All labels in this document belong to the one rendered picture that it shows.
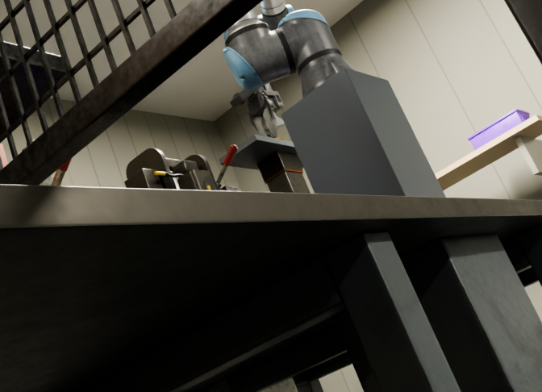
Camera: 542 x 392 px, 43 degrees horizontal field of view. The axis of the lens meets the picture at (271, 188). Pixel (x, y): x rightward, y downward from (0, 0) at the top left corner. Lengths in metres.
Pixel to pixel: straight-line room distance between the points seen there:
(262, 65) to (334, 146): 0.28
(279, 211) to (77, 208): 0.28
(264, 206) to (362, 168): 0.72
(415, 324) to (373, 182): 0.52
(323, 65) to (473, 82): 2.87
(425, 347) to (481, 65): 3.52
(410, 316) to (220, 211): 0.40
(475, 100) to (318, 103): 2.91
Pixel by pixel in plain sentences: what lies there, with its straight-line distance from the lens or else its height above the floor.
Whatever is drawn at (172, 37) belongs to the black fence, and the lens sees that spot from 0.56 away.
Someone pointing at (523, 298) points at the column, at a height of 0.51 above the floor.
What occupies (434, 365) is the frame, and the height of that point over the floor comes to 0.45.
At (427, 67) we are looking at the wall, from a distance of 4.59.
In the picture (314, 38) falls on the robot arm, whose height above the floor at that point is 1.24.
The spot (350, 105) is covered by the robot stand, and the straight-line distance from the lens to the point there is 1.53.
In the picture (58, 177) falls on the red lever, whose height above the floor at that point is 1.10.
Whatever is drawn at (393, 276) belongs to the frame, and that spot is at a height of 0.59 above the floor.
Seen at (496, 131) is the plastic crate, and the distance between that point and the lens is 3.84.
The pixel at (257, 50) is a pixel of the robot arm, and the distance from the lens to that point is 1.67.
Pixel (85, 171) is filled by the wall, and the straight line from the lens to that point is 4.45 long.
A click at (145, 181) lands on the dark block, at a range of 1.68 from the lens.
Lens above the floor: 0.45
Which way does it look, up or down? 18 degrees up
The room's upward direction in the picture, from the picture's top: 22 degrees counter-clockwise
